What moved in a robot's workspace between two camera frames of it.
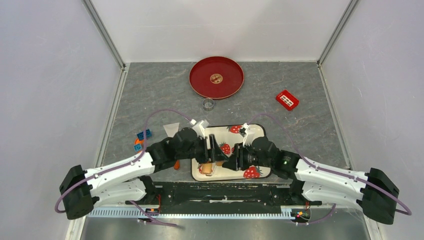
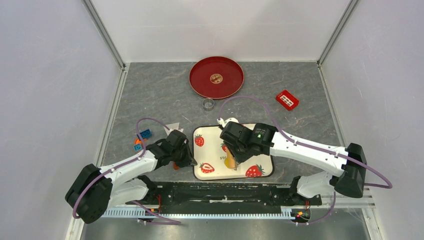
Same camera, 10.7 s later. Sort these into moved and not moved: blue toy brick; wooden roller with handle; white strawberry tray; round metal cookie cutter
Moved: wooden roller with handle
Not moved: round metal cookie cutter; blue toy brick; white strawberry tray
